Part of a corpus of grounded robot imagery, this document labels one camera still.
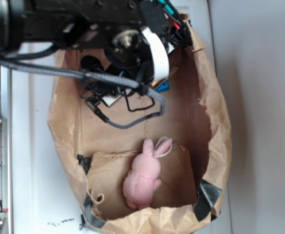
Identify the blue rectangular block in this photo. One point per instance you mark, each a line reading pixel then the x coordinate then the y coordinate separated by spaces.
pixel 163 87

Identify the black foam microphone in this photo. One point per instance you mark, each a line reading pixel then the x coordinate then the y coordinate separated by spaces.
pixel 91 63

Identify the white strap band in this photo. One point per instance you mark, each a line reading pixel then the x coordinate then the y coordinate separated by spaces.
pixel 160 58

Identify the pink plush bunny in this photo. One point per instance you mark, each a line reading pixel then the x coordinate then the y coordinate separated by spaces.
pixel 142 179

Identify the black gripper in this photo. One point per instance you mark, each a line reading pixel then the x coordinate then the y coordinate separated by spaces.
pixel 130 56

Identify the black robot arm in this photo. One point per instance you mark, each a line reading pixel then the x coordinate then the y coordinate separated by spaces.
pixel 31 29

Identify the brown paper bag tray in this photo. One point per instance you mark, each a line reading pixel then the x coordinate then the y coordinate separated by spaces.
pixel 96 156

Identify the aluminium extrusion rail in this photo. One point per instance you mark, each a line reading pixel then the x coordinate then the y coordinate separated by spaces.
pixel 6 201

